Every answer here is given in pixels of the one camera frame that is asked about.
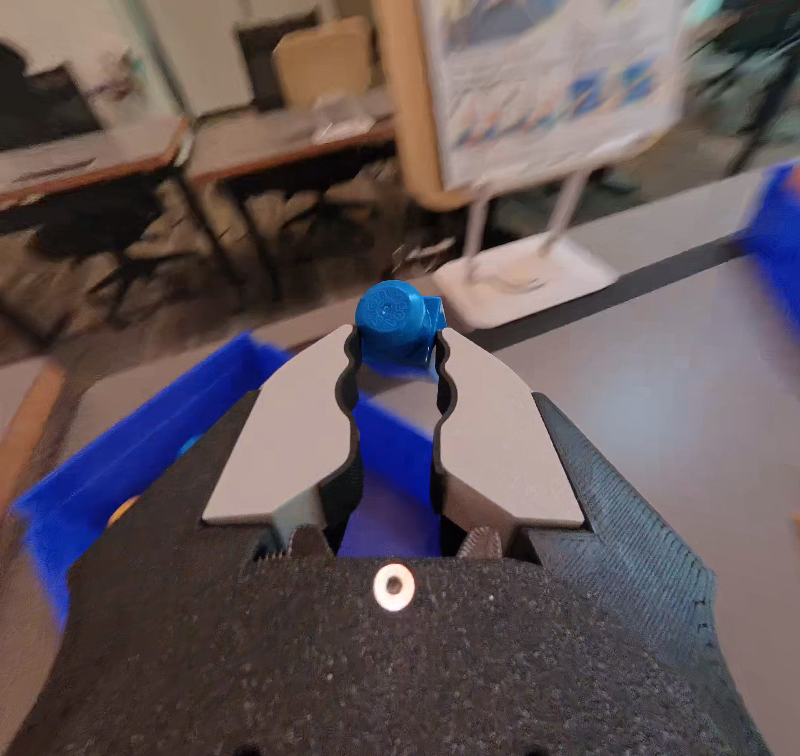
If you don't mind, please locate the pile of mega blocks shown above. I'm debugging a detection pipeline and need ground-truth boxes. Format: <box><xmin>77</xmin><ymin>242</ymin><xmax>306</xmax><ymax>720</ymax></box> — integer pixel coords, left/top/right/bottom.
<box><xmin>106</xmin><ymin>434</ymin><xmax>202</xmax><ymax>529</ymax></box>

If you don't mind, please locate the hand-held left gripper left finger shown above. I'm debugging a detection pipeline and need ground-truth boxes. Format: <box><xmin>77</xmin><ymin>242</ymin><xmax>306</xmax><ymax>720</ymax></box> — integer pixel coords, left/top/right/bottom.
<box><xmin>200</xmin><ymin>324</ymin><xmax>365</xmax><ymax>549</ymax></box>

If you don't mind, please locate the blue mega block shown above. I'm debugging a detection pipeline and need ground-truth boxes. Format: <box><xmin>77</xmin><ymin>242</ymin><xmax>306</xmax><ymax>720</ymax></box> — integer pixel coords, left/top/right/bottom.
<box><xmin>354</xmin><ymin>280</ymin><xmax>448</xmax><ymax>383</ymax></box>

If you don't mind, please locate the blue plastic bin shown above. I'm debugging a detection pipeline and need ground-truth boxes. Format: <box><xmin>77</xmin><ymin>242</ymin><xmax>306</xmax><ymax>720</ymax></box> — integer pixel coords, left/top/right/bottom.
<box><xmin>12</xmin><ymin>330</ymin><xmax>441</xmax><ymax>629</ymax></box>
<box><xmin>737</xmin><ymin>159</ymin><xmax>800</xmax><ymax>347</ymax></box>

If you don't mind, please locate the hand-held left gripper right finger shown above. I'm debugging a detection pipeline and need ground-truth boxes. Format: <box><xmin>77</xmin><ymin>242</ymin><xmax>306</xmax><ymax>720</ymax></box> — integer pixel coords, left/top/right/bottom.
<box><xmin>430</xmin><ymin>328</ymin><xmax>586</xmax><ymax>532</ymax></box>

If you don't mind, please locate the light wooden box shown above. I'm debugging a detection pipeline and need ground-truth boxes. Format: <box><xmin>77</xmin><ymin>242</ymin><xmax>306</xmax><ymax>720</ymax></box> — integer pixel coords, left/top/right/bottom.
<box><xmin>273</xmin><ymin>17</ymin><xmax>374</xmax><ymax>109</ymax></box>

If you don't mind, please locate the wood-edged side table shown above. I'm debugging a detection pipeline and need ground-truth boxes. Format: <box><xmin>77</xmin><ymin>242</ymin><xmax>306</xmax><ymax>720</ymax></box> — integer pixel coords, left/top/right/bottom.
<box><xmin>0</xmin><ymin>356</ymin><xmax>66</xmax><ymax>519</ymax></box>

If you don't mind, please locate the wood-edged desk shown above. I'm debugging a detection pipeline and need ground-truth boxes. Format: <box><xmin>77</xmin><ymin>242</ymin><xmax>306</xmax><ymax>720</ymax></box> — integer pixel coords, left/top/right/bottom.
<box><xmin>0</xmin><ymin>112</ymin><xmax>191</xmax><ymax>332</ymax></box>
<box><xmin>187</xmin><ymin>90</ymin><xmax>401</xmax><ymax>301</ymax></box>

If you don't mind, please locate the poster board stand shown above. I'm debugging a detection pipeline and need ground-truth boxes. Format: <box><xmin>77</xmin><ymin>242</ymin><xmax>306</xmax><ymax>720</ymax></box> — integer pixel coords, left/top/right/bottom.
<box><xmin>369</xmin><ymin>0</ymin><xmax>688</xmax><ymax>330</ymax></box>

